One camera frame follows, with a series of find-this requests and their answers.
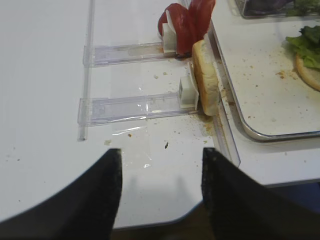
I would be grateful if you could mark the clear track lower left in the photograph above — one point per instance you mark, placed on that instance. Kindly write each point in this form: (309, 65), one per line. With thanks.
(103, 111)

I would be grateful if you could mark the clear plastic food container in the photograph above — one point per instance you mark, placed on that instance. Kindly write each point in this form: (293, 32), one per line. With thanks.
(253, 9)

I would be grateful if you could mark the clear track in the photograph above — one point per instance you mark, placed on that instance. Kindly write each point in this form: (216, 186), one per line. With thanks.
(103, 111)
(103, 55)

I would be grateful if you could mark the bun bottom on tray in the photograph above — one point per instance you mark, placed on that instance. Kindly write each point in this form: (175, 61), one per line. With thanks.
(311, 76)

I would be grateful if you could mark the clear track upper left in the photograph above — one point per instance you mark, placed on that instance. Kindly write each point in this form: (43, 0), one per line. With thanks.
(103, 55)

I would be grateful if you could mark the white pusher block upper left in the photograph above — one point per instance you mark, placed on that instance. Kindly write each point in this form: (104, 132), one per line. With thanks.
(169, 38)

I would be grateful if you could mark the clear rail left of tray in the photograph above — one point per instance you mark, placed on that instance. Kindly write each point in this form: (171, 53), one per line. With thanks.
(222, 134)

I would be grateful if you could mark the white pusher block lower left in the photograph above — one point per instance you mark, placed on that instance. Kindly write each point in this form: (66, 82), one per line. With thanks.
(188, 94)

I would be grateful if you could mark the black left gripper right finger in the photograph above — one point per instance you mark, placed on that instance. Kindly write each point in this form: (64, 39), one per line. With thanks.
(239, 208)

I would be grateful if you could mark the cream metal baking tray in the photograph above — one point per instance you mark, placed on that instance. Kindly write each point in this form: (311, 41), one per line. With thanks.
(272, 100)

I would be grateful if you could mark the green lettuce leaves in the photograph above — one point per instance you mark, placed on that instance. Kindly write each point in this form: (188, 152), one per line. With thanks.
(307, 44)

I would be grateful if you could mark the upright bun half left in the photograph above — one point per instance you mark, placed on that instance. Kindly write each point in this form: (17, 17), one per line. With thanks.
(206, 77)

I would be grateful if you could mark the red tomato slices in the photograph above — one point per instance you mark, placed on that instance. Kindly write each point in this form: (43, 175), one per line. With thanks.
(190, 24)

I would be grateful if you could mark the white pusher block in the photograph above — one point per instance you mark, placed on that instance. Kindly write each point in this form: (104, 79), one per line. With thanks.
(188, 94)
(169, 38)

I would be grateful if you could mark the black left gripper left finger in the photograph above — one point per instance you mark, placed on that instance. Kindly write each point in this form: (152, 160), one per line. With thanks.
(84, 210)

